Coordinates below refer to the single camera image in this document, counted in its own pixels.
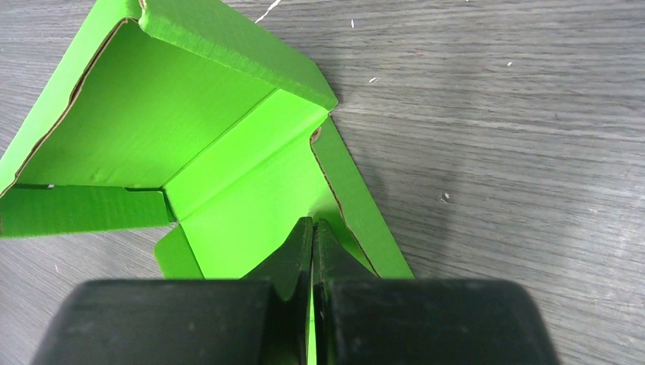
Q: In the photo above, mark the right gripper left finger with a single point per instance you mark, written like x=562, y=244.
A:
x=261, y=318

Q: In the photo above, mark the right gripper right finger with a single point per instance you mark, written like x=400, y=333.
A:
x=364, y=319

